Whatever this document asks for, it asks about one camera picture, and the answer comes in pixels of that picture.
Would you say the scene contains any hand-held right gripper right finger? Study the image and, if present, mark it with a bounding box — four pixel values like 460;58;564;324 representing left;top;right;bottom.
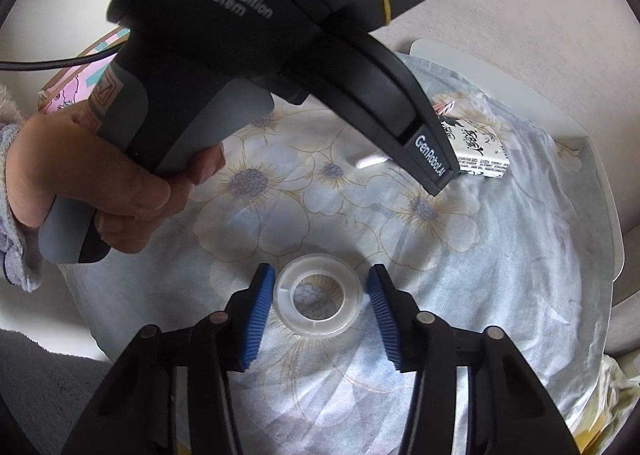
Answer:
366;264;581;455

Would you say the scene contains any person's left hand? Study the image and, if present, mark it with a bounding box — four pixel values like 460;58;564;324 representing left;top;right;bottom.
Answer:
5;100;227;256

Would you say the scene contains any black cable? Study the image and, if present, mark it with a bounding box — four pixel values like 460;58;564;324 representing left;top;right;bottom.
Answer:
0;42;124;72

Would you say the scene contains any clear tape roll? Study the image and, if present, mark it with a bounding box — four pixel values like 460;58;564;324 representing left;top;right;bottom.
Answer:
272;252;363;338

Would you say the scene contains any yellow cloth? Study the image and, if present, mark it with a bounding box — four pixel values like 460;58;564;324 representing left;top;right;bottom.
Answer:
570;352;636;455

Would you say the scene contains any floral tablecloth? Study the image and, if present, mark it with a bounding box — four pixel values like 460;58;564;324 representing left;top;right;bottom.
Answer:
57;52;618;455

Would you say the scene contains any pink teal printed cloth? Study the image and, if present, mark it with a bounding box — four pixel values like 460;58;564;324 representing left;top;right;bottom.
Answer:
42;29;130;115

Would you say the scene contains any grey fleece clothing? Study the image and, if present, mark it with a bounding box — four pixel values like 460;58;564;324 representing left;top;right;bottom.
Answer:
0;327;118;455

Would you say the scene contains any black white printed packet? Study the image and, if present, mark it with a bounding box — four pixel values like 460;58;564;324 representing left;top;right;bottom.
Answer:
440;115;511;178

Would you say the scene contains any white desktop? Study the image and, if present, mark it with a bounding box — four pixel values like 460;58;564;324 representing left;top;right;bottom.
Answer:
0;38;626;366

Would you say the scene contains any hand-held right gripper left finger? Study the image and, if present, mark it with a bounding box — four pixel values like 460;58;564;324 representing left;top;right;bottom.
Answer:
60;262;277;455

